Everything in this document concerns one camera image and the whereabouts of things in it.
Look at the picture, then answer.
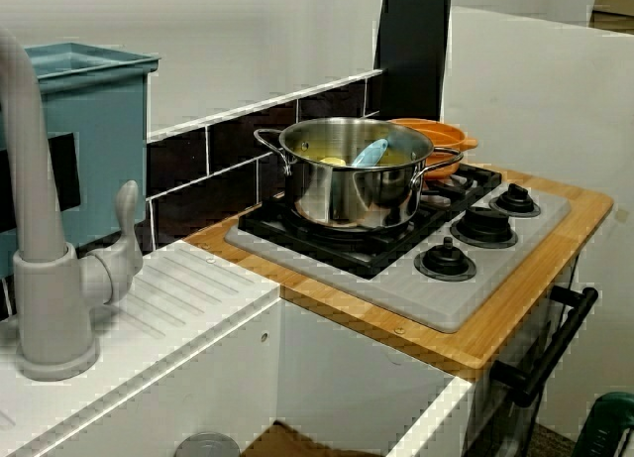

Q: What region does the orange plastic pot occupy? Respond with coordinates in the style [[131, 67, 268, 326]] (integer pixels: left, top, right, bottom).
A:
[[388, 118, 479, 180]]

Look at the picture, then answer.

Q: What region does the stainless steel pot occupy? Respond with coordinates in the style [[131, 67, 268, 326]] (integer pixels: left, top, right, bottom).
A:
[[253, 117, 465, 230]]

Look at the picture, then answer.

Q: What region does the grey stove top plate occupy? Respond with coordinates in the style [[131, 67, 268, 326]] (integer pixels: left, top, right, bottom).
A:
[[223, 181, 571, 335]]

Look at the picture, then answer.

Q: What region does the black stove knob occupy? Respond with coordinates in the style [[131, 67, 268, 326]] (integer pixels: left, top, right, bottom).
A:
[[414, 238, 477, 283], [455, 206, 519, 248], [488, 182, 542, 218]]

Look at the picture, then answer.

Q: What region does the black burner grate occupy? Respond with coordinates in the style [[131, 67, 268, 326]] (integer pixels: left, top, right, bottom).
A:
[[420, 162, 504, 205], [237, 178, 465, 280]]

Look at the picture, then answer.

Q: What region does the light blue utensil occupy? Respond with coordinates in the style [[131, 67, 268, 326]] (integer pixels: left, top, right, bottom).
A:
[[352, 129, 422, 170]]

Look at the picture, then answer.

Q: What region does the white sink unit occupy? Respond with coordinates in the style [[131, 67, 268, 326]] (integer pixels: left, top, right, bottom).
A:
[[0, 241, 476, 457]]

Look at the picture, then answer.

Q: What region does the black upright side panel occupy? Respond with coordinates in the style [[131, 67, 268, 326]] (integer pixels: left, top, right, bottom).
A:
[[373, 0, 455, 124]]

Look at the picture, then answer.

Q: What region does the wooden countertop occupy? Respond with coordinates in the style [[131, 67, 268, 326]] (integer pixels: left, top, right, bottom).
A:
[[185, 162, 615, 372]]

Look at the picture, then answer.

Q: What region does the teal plastic bin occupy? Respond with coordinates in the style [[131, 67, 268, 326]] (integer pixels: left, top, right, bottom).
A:
[[0, 43, 162, 270]]

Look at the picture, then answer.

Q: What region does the silver sink drain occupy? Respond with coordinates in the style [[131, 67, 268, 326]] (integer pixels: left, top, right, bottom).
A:
[[175, 430, 242, 457]]

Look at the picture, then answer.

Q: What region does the grey toy faucet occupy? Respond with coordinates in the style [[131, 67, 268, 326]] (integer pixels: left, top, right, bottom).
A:
[[0, 28, 145, 382]]

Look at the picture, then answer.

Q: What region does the green plastic object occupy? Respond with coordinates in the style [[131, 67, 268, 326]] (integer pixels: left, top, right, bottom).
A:
[[574, 391, 634, 457]]

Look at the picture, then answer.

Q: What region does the brown cardboard box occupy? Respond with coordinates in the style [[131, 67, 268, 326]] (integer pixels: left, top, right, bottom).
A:
[[591, 0, 634, 32]]

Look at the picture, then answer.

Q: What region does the black oven door handle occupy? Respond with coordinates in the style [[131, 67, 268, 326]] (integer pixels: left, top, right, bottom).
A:
[[487, 286, 600, 408]]

